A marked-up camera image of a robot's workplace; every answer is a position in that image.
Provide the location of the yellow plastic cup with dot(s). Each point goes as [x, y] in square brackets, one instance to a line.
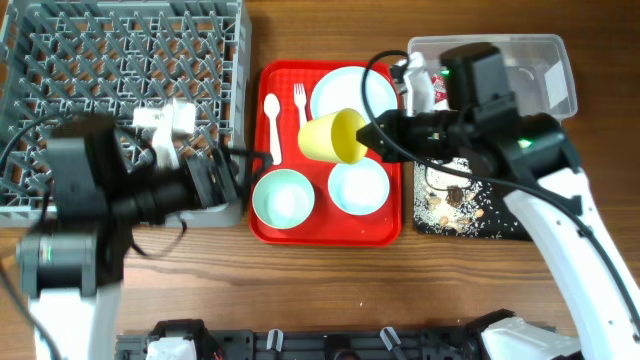
[332, 138]

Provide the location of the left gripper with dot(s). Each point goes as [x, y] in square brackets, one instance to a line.
[221, 180]

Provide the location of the cream plastic spoon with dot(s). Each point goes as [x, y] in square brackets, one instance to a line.
[271, 108]

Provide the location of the green saucer plate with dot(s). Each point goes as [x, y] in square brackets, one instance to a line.
[283, 199]

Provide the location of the cream plastic fork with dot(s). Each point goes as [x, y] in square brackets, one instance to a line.
[300, 100]

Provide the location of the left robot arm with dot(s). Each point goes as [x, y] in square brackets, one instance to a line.
[72, 266]

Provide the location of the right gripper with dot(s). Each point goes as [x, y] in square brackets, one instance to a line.
[395, 123]

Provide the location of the red plastic serving tray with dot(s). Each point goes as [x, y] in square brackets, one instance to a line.
[327, 225]

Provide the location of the large light blue plate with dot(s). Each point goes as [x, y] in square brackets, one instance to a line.
[341, 88]

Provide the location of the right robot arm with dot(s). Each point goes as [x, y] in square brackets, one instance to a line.
[531, 160]

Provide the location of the rice and food scraps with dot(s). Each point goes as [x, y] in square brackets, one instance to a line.
[450, 200]

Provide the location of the grey plastic dishwasher rack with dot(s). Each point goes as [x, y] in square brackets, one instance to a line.
[65, 57]

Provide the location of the clear plastic waste bin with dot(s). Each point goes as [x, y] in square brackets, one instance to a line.
[537, 65]

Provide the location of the red snack wrapper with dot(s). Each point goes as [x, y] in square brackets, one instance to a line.
[441, 102]

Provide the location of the black rectangular waste tray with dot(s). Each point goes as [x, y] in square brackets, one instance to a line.
[500, 225]

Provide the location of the light blue small bowl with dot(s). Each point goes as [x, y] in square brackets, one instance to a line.
[359, 189]

